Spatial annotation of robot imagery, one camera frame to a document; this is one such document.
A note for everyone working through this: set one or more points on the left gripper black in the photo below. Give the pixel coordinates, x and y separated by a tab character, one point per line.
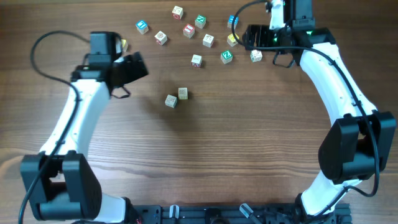
138	68

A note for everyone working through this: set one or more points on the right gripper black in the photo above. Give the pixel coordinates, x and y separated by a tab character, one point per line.
262	33

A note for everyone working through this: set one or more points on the white block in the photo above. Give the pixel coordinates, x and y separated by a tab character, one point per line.
256	55

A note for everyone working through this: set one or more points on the plain wooden block blue side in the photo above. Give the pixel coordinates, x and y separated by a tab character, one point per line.
171	101

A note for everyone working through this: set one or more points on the green z block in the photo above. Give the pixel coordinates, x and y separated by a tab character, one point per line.
200	21
226	56

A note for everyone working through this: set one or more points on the wooden block yellow side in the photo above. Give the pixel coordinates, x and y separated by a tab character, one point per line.
183	93

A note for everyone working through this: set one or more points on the wooden block red triangle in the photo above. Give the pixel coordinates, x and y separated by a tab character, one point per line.
196	61

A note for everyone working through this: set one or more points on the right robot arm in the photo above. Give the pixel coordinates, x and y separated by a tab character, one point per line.
357	145

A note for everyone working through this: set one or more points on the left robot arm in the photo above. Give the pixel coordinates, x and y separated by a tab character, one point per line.
59	182

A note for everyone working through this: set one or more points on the yellow block left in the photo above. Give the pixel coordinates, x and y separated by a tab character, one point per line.
124	45

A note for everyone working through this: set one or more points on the blue block left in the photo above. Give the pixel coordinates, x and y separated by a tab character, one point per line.
142	26

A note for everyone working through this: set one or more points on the wooden block red drawing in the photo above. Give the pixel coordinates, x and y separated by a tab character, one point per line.
161	38

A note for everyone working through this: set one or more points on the yellow block right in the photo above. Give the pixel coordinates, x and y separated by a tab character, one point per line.
231	40

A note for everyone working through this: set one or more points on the blue block right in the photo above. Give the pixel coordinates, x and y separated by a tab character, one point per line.
232	21

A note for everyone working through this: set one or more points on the red-edged wooden block top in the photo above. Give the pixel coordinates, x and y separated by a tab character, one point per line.
177	12

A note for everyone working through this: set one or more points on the red I block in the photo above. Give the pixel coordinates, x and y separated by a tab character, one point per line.
189	31

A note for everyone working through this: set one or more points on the wooden block airplane drawing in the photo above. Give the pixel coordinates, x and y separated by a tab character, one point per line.
208	40

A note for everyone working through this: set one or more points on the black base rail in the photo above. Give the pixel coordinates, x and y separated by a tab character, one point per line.
280	213

